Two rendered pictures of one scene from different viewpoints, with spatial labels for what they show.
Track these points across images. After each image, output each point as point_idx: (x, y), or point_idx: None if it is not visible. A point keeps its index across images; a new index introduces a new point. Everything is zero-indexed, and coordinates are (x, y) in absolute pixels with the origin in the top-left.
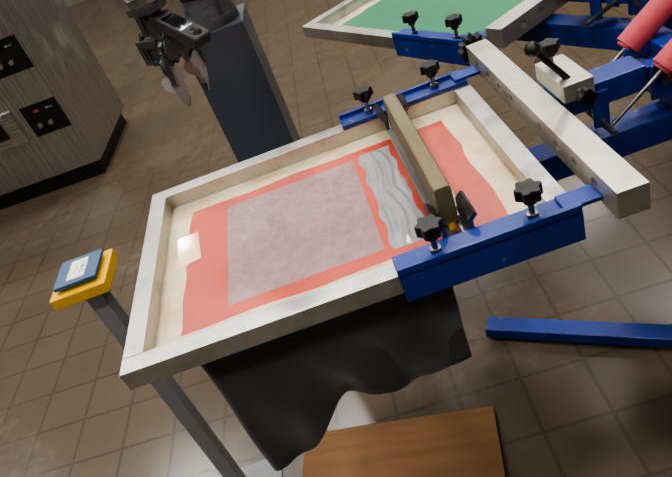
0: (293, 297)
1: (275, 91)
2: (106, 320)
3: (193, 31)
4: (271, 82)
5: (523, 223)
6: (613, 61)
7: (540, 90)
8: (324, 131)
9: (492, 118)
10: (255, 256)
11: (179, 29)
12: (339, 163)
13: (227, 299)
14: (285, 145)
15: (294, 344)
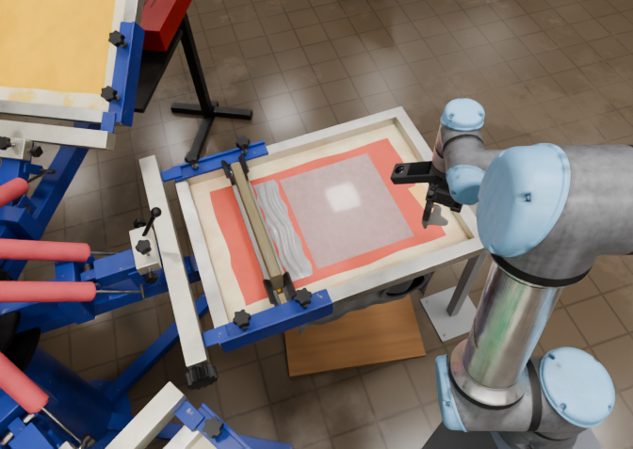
0: (327, 154)
1: (458, 440)
2: None
3: (399, 166)
4: (460, 436)
5: (200, 159)
6: (107, 274)
7: (163, 253)
8: (346, 295)
9: (202, 268)
10: (365, 184)
11: (412, 163)
12: (328, 268)
13: (369, 156)
14: (381, 283)
15: None
